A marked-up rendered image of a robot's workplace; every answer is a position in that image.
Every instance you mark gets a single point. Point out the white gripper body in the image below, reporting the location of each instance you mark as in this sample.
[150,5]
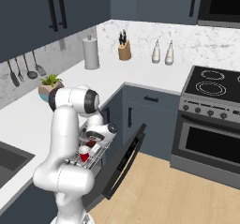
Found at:
[94,150]

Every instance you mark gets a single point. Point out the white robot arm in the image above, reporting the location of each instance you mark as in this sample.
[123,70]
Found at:
[64,131]

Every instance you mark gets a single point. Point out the dark red bowl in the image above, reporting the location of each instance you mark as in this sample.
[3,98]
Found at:
[91,143]

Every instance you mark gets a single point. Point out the red cup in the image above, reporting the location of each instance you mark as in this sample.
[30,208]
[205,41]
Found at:
[83,156]

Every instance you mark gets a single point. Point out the dark dishwasher door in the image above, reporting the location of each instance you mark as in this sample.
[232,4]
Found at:
[125,162]

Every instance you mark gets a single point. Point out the dark blue corner cupboard door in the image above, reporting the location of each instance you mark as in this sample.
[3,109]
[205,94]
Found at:
[116,109]

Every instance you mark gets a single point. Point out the dark blue base cupboard door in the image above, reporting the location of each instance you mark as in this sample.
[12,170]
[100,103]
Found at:
[156,131]

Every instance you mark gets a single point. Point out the green plant in pot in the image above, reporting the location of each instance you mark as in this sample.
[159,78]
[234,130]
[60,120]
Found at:
[47,87]

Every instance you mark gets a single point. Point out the dark grey sink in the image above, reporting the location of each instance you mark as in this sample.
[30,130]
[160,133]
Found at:
[11,163]

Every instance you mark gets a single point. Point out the dark blue sink cupboard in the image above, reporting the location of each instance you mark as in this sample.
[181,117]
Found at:
[28,207]

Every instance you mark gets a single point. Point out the dark blue drawer front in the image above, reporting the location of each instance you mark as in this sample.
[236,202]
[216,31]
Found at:
[165,98]

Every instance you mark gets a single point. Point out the white paper towel roll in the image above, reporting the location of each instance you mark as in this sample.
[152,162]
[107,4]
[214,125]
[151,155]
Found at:
[91,52]

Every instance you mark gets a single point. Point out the grey hanging slotted spoon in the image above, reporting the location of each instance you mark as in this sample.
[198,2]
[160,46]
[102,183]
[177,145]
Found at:
[39,67]

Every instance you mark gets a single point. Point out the black hanging ladle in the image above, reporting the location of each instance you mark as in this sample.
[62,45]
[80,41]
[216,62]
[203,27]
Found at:
[30,72]

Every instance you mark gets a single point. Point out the wooden knife block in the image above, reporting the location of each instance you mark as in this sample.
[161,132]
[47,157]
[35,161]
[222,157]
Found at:
[124,52]

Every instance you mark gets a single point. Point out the black hanging fork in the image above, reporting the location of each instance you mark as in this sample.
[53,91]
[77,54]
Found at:
[19,73]

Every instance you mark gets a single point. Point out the black hanging spatula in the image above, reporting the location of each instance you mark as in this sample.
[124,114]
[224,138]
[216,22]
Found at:
[13,77]

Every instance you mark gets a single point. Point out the grey stove with oven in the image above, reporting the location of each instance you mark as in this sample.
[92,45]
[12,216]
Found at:
[206,127]

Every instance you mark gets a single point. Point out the white bottle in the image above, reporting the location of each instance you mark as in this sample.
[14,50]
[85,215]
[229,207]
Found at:
[156,54]
[169,56]

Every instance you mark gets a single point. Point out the black microwave oven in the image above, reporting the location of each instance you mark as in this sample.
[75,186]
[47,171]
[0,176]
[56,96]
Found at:
[220,4]

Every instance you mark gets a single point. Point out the grey wall socket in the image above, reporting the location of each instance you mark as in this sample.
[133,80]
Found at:
[62,45]

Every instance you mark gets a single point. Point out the dark blue wall cupboard door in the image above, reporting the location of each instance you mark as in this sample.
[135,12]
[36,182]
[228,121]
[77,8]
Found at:
[25,18]
[81,6]

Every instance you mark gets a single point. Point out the dark blue wall cupboard run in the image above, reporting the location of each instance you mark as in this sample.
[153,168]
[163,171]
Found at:
[153,1]

